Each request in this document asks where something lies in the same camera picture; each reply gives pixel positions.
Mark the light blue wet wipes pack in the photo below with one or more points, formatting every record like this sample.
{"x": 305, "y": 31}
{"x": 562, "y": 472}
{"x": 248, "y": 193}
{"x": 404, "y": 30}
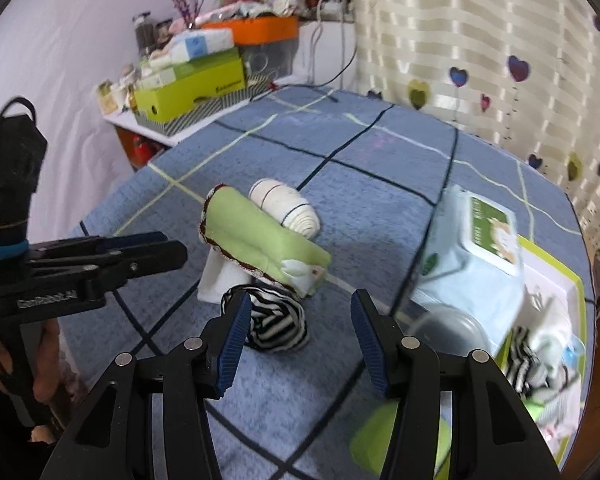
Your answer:
{"x": 470, "y": 280}

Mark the lime green plastic lid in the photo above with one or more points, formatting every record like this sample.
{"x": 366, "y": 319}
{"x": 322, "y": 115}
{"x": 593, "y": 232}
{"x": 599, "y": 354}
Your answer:
{"x": 375, "y": 440}

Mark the grey cloth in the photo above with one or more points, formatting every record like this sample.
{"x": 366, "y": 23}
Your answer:
{"x": 555, "y": 340}

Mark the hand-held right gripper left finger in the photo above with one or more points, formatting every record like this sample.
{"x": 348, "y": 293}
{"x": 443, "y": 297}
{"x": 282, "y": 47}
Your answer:
{"x": 235, "y": 340}

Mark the lime green cardboard box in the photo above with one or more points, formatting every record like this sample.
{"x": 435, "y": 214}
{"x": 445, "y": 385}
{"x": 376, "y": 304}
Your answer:
{"x": 550, "y": 272}

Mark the orange storage box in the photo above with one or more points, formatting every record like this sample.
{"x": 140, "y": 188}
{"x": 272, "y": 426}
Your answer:
{"x": 260, "y": 29}

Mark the clear plastic storage bin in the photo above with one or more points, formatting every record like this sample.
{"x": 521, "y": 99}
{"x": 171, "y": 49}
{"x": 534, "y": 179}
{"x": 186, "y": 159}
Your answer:
{"x": 270, "y": 60}

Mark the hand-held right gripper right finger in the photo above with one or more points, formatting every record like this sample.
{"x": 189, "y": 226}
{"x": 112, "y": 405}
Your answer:
{"x": 367, "y": 340}

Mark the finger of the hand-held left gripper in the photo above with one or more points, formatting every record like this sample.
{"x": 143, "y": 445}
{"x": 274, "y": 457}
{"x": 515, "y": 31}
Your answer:
{"x": 130, "y": 239}
{"x": 150, "y": 259}

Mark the striped flat box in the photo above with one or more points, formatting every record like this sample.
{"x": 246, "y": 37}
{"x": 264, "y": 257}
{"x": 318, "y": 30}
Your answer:
{"x": 215, "y": 107}

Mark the white folded cloth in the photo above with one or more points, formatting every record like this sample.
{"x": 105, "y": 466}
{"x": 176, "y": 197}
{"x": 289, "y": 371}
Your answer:
{"x": 215, "y": 280}

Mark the black white striped sock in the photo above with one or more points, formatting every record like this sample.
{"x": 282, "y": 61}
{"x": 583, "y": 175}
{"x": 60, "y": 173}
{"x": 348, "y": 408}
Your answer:
{"x": 275, "y": 325}
{"x": 522, "y": 360}

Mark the dark glass jar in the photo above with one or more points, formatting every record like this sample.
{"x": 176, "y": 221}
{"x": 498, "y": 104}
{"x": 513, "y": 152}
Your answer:
{"x": 143, "y": 35}

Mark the lime green shoe box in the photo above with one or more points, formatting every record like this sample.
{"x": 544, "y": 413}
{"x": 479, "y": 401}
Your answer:
{"x": 190, "y": 90}

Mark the small red object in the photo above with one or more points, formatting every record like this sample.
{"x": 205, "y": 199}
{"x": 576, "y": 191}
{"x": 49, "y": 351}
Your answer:
{"x": 141, "y": 150}

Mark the blue plaid bed sheet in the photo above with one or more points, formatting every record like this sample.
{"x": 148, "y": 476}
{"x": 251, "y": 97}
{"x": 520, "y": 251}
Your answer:
{"x": 330, "y": 185}

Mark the white side table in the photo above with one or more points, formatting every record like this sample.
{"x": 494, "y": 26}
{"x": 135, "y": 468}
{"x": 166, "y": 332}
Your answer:
{"x": 125, "y": 120}

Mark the heart print striped curtain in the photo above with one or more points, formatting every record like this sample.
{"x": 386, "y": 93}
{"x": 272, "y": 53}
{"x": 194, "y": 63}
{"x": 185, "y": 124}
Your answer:
{"x": 455, "y": 20}

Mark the white blue tissue pack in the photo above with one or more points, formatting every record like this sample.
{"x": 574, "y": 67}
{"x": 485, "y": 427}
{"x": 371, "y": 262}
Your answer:
{"x": 200, "y": 44}

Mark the rolled white sock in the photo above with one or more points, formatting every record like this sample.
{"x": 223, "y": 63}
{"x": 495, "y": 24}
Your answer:
{"x": 280, "y": 200}

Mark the clear plastic container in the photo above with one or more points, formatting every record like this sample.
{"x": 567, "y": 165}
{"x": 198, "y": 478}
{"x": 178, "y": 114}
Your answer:
{"x": 450, "y": 330}

